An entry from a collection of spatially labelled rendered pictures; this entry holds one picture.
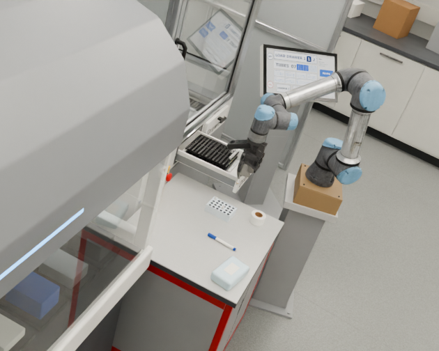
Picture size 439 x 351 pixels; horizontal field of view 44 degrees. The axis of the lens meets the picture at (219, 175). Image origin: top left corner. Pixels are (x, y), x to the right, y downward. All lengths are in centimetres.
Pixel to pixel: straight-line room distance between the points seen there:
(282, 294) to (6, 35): 233
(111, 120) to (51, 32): 25
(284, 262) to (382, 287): 95
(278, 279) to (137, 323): 97
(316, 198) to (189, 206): 65
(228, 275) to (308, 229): 84
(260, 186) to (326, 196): 115
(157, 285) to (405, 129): 367
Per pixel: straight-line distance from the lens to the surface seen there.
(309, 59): 349
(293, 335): 322
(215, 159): 266
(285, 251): 303
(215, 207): 252
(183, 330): 241
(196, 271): 223
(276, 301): 328
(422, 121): 545
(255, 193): 387
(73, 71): 132
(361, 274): 383
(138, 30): 158
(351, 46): 542
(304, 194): 276
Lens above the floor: 229
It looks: 33 degrees down
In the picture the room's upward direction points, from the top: 17 degrees clockwise
